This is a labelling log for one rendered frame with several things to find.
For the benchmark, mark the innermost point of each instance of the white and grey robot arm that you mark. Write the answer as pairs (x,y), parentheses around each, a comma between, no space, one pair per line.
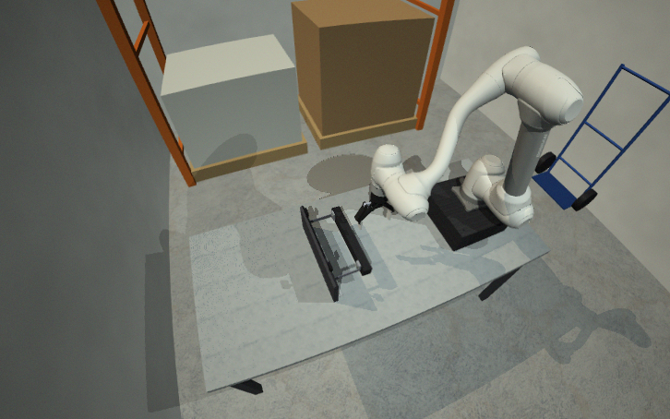
(546,98)

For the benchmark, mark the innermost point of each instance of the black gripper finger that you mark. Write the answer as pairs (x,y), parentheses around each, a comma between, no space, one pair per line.
(363,212)
(390,210)

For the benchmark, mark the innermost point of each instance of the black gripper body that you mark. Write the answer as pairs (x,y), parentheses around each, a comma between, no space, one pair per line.
(377,200)

